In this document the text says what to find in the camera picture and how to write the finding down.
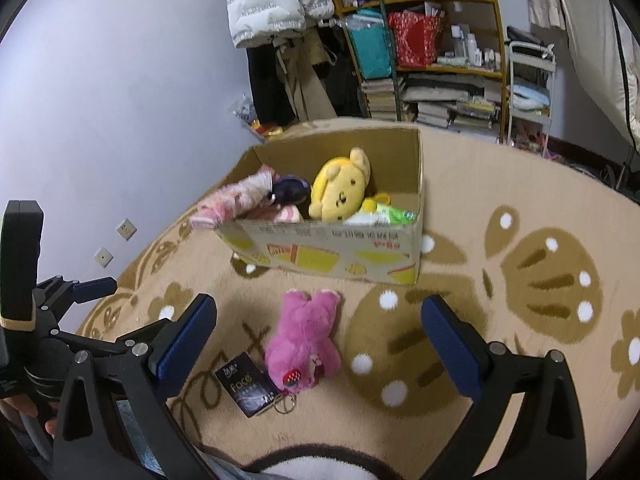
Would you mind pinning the teal bag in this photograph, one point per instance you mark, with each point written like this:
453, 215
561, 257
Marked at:
370, 45

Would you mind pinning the narrow stack of books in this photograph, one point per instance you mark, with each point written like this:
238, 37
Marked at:
382, 100

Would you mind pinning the white black-trimmed garment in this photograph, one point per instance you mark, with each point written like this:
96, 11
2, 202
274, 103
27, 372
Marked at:
320, 465

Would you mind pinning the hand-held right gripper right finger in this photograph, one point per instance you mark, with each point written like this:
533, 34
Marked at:
450, 350

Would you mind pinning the magenta bear plush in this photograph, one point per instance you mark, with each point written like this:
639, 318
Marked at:
305, 340

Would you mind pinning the beige patterned rug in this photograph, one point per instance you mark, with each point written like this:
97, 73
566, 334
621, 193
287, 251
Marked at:
500, 200

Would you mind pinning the black tissue packet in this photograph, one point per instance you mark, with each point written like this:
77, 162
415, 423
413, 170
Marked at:
247, 385

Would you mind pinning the wide pile of books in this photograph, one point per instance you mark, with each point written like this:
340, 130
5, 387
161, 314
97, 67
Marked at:
450, 105

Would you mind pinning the row of cosmetic bottles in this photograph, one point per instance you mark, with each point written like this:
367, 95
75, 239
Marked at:
475, 47

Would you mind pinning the cardboard box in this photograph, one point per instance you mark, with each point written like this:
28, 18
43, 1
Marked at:
325, 255

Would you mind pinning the blue jeans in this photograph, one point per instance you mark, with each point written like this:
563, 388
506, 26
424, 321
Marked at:
137, 435

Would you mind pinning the yellow bear plush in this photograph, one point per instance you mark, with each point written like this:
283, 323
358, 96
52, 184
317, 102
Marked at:
340, 190

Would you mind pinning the pink pig plush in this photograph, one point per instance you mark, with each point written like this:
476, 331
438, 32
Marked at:
287, 214

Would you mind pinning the white trolley cart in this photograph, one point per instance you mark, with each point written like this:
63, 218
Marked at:
547, 60

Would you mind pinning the pink fluffy cloth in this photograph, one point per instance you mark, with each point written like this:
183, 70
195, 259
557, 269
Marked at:
230, 202

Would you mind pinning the green tissue packet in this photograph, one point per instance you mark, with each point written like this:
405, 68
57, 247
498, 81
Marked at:
395, 216

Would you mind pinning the clear plastic bag of items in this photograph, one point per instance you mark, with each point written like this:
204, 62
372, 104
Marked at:
260, 122

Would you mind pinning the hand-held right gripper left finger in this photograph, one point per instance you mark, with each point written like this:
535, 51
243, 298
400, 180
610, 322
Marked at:
185, 345

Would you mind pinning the person's left hand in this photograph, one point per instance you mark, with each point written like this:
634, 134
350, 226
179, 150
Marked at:
20, 406

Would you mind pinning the white wall socket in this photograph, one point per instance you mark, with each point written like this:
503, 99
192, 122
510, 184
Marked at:
126, 229
104, 257

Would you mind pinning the beige hanging trousers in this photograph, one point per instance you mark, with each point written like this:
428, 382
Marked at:
310, 85

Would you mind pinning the purple-haired plush doll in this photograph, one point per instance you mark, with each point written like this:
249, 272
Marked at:
290, 189

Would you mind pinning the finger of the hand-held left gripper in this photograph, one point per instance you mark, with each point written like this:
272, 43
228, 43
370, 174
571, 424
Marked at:
95, 287
95, 342

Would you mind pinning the black hanging garment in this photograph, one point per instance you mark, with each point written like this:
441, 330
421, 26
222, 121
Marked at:
267, 90

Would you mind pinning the red patterned bag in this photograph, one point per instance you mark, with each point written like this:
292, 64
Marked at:
415, 40

